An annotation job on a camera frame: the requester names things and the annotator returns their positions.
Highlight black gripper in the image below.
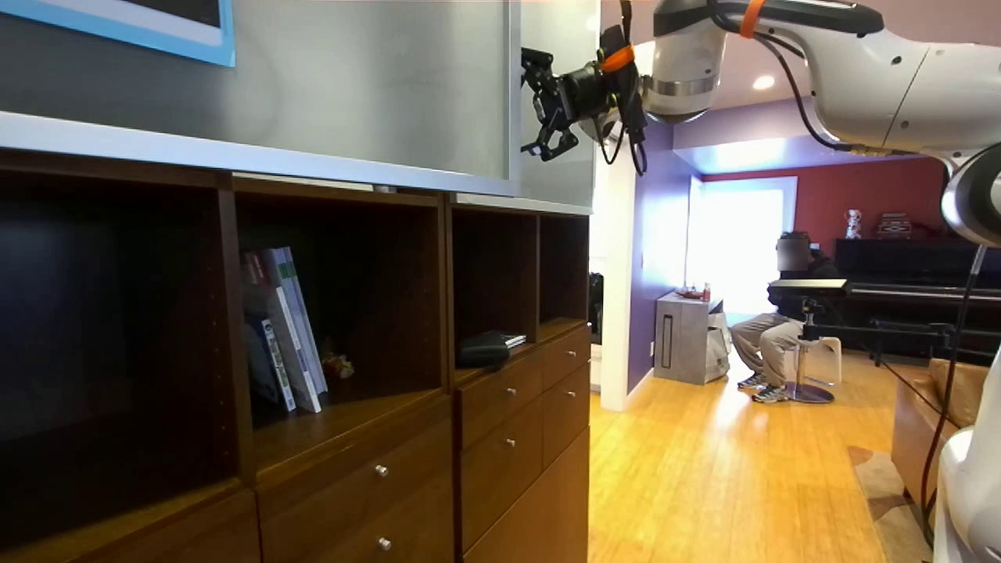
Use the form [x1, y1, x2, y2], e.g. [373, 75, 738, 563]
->
[519, 46, 644, 158]

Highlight frosted glass cabinet door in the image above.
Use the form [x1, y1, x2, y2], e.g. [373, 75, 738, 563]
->
[0, 0, 519, 193]
[464, 0, 602, 216]

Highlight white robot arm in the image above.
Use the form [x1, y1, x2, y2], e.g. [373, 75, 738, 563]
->
[523, 0, 1001, 247]

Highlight brown wooden cabinet unit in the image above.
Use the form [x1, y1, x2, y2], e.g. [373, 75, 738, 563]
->
[0, 150, 587, 563]

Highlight small black box on shelf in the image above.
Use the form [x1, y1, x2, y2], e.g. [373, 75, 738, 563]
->
[458, 332, 526, 368]

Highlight grey trash bin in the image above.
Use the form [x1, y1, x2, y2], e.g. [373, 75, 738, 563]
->
[654, 294, 729, 385]

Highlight seated person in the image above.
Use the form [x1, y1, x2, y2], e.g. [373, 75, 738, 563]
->
[729, 231, 837, 404]

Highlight small figurine on shelf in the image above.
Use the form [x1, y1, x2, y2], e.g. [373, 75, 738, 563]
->
[323, 352, 353, 381]

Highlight upright books on shelf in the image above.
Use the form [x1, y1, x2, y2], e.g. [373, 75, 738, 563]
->
[242, 247, 328, 413]

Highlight black piano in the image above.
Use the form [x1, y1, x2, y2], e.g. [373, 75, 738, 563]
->
[769, 239, 1001, 362]

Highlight brown leather sofa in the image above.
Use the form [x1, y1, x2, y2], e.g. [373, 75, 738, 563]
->
[892, 358, 1001, 557]

